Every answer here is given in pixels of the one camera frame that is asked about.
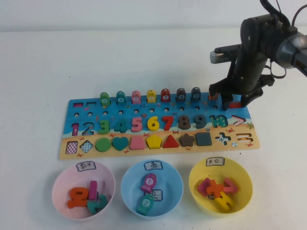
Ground brown star piece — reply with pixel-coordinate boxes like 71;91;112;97
178;133;195;148

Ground green fish piece three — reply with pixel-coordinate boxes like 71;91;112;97
99;91;110;106

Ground paper label inside blue bowl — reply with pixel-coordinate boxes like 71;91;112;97
151;189;165;201

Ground teal number two piece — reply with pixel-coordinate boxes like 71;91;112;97
86;194;109;215

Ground teal fish piece two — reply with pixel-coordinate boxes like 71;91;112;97
136;194;154;215

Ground pink number one piece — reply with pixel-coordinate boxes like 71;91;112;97
88;180;98;201

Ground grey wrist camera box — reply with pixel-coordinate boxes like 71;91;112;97
209;44;243;64

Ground orange plus sign piece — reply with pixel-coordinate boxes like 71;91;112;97
206;180;224;198

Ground red number seven piece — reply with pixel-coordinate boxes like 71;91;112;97
162;115;175;131

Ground magenta rectangle piece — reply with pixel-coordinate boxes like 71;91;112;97
197;177;212;198

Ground paper label on pink rim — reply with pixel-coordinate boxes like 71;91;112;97
76;161;97;172

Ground pink number five piece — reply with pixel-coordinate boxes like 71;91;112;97
130;117;144;133

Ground pink plastic bowl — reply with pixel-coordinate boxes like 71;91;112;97
51;161;117;219

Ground thin brown cable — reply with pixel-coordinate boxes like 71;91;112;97
291;4;306;27

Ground green circle piece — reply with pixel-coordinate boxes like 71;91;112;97
95;137;111;153

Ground teal number four piece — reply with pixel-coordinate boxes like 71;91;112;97
114;118;128;133

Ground yellow number six piece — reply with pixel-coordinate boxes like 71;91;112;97
147;115;160;132

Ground pink greater-than sign piece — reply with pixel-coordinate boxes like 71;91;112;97
221;177;239;194

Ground orange number ten piece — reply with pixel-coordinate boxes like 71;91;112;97
67;186;91;209

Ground teal fish piece four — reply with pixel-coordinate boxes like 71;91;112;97
116;90;127;105

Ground thick black cable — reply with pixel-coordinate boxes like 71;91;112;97
260;0;292;25

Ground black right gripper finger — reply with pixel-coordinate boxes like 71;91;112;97
221;94;235;112
240;89;263;108

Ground brown number eight piece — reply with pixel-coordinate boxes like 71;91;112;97
177;115;191;130

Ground yellow pentagon piece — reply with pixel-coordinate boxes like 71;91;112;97
146;135;162;150

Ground yellow fish piece six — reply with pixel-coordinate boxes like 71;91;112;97
146;89;157;104

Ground pink trapezoid piece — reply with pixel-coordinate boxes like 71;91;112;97
129;136;145;150

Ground green number three piece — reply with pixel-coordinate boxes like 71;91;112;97
97;119;110;135

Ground yellow plastic bowl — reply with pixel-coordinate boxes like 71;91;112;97
189;157;253;218

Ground paper label on yellow rim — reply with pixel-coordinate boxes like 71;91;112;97
206;157;225;167

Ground wooden ocean puzzle board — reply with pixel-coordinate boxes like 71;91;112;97
59;92;261;161

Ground yellow equals sign piece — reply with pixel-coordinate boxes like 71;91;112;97
214;191;234;210

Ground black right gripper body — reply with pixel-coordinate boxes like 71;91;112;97
208;57;275;99

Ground blue plastic bowl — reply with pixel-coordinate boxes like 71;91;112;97
120;159;184;217

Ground grey number nine piece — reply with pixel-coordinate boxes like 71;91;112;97
192;114;207;129

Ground pink fish piece five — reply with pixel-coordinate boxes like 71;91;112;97
131;90;142;104

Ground black looped cable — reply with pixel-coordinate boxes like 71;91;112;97
263;60;287;80

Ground red fish piece seven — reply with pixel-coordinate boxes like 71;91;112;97
160;88;171;103

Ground magenta fish piece one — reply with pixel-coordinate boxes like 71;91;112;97
140;173;158;193

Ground red triangle piece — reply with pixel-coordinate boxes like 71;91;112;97
162;134;179;149

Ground teal heart piece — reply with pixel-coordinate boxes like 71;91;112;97
112;137;128;152

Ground paper label on blue rim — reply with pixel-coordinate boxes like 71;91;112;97
144;160;165;172

